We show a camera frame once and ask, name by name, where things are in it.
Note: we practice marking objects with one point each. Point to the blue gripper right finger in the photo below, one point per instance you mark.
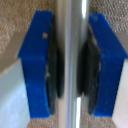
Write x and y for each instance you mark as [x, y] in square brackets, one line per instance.
[108, 73]

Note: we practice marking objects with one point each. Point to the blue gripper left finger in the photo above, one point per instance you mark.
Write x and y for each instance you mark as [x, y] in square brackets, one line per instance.
[35, 66]

